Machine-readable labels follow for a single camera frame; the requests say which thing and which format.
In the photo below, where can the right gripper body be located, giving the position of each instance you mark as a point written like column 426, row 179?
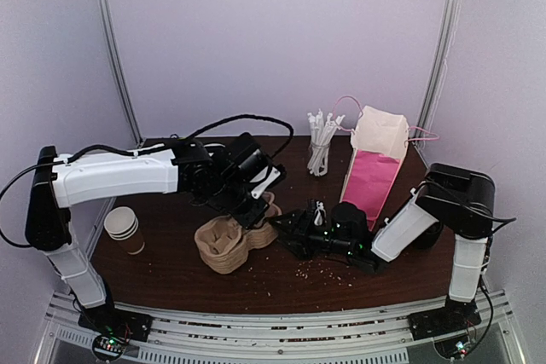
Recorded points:
column 304, row 230

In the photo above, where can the left aluminium frame post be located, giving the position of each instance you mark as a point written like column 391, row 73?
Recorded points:
column 118, row 72

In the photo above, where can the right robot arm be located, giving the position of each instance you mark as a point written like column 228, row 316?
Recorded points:
column 448, row 197

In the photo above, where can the white and orange bowl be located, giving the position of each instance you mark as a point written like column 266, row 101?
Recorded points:
column 213, row 147

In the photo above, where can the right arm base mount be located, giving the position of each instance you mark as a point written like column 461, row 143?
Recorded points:
column 452, row 317

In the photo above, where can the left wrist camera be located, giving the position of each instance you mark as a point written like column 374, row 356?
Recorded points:
column 267, row 177

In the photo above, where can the right aluminium frame post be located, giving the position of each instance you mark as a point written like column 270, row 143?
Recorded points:
column 438, row 72

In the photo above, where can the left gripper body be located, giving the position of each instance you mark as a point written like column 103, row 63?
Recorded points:
column 247, row 217

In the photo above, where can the pink paper bag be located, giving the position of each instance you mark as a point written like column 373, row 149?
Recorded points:
column 379, row 143

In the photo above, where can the cardboard cup carrier stack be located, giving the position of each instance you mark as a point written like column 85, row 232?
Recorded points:
column 224, row 245

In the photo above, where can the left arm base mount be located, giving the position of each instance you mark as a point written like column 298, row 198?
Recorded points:
column 115, row 325

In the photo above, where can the stack of black lids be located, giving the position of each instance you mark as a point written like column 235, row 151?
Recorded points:
column 428, row 238

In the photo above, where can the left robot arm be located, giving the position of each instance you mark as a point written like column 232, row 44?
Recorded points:
column 230, row 179

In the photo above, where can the aluminium frame post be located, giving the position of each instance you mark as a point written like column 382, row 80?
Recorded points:
column 118, row 72
column 438, row 72

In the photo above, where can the glass with wrapped straws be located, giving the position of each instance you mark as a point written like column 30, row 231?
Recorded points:
column 322, row 129

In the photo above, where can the front aluminium rail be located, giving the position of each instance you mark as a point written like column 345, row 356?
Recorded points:
column 375, row 335

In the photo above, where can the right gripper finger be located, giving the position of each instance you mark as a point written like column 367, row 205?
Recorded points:
column 297, row 245
column 288, row 221

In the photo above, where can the stack of paper cups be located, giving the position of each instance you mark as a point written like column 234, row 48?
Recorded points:
column 122, row 226

